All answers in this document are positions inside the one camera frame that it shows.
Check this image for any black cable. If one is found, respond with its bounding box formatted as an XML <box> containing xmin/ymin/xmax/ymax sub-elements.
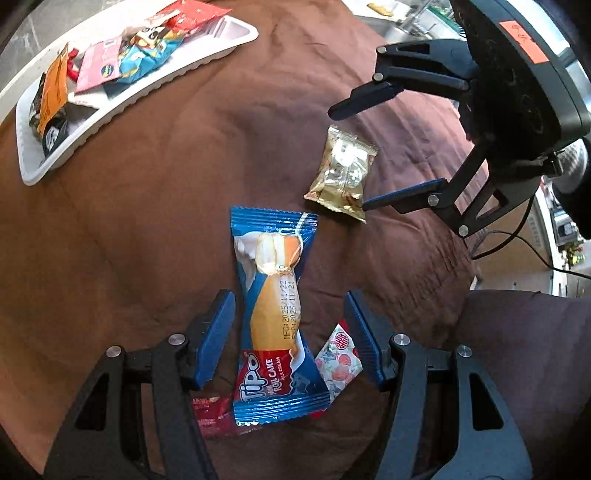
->
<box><xmin>471</xmin><ymin>185</ymin><xmax>591</xmax><ymax>280</ymax></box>

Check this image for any small red snack packet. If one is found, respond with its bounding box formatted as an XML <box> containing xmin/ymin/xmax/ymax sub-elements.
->
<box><xmin>191</xmin><ymin>392</ymin><xmax>264</xmax><ymax>439</ymax></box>

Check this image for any orange and black snack packet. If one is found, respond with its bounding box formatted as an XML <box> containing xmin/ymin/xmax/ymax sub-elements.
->
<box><xmin>28</xmin><ymin>42</ymin><xmax>71</xmax><ymax>158</ymax></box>

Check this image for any large red snack bag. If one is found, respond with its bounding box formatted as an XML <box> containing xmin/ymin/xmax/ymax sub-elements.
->
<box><xmin>152</xmin><ymin>0</ymin><xmax>234</xmax><ymax>33</ymax></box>

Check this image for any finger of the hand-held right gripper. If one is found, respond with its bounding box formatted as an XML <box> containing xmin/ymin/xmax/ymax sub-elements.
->
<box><xmin>361</xmin><ymin>138</ymin><xmax>543</xmax><ymax>239</ymax></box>
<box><xmin>328</xmin><ymin>38</ymin><xmax>481</xmax><ymax>121</ymax></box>

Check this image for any gold snack packet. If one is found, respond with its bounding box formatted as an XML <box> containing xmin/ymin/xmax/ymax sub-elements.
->
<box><xmin>303</xmin><ymin>124</ymin><xmax>379</xmax><ymax>224</ymax></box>

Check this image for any light blue cartoon snack packet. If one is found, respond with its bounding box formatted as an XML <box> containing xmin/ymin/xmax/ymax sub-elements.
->
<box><xmin>113</xmin><ymin>14</ymin><xmax>185</xmax><ymax>85</ymax></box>

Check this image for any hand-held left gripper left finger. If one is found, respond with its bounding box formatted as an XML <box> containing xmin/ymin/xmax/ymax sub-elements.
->
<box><xmin>44</xmin><ymin>289</ymin><xmax>237</xmax><ymax>480</ymax></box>

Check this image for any white ribbed tray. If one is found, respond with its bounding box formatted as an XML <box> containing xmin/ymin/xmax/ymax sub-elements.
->
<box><xmin>15</xmin><ymin>14</ymin><xmax>260</xmax><ymax>186</ymax></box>

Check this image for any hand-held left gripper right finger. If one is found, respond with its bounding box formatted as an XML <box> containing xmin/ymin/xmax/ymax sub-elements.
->
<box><xmin>344</xmin><ymin>290</ymin><xmax>536</xmax><ymax>480</ymax></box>

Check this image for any white and red snack packet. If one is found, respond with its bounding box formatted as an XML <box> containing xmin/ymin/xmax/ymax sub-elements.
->
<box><xmin>66</xmin><ymin>46</ymin><xmax>101</xmax><ymax>110</ymax></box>

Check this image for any brown tablecloth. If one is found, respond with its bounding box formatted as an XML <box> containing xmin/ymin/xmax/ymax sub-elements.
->
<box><xmin>0</xmin><ymin>0</ymin><xmax>485</xmax><ymax>480</ymax></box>

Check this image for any pink snack packet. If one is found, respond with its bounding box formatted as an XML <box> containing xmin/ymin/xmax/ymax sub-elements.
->
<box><xmin>75</xmin><ymin>38</ymin><xmax>124</xmax><ymax>94</ymax></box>

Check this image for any floral candy packet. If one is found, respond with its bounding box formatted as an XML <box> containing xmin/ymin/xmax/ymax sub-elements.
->
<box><xmin>314</xmin><ymin>319</ymin><xmax>363</xmax><ymax>398</ymax></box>

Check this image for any blue roll cake packet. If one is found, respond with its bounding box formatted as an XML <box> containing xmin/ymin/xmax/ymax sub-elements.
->
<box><xmin>230</xmin><ymin>206</ymin><xmax>331</xmax><ymax>426</ymax></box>

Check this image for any person's right hand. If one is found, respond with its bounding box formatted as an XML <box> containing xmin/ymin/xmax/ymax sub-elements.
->
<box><xmin>551</xmin><ymin>141</ymin><xmax>589</xmax><ymax>192</ymax></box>

